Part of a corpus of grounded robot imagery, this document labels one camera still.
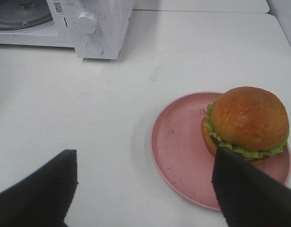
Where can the glass microwave turntable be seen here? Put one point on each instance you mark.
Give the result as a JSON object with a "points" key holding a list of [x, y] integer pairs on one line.
{"points": [[22, 14]]}

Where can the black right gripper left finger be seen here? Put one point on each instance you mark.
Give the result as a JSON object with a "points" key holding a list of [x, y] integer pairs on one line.
{"points": [[44, 197]]}

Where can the toy hamburger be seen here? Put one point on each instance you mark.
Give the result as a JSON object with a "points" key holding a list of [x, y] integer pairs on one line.
{"points": [[250, 121]]}

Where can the round white door button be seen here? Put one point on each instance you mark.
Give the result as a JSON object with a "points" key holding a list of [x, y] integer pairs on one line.
{"points": [[95, 48]]}

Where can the warning label with QR code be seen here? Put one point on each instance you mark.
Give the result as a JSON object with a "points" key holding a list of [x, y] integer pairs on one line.
{"points": [[58, 7]]}

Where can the pink round plate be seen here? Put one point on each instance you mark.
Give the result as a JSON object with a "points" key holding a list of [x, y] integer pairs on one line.
{"points": [[179, 151]]}

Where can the white microwave oven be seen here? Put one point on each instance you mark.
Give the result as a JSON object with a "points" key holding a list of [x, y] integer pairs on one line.
{"points": [[113, 18]]}

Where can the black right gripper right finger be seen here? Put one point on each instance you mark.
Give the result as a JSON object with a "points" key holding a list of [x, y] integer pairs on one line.
{"points": [[247, 196]]}

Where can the white round knob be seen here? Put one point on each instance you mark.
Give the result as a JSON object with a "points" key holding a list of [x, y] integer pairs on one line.
{"points": [[87, 23]]}

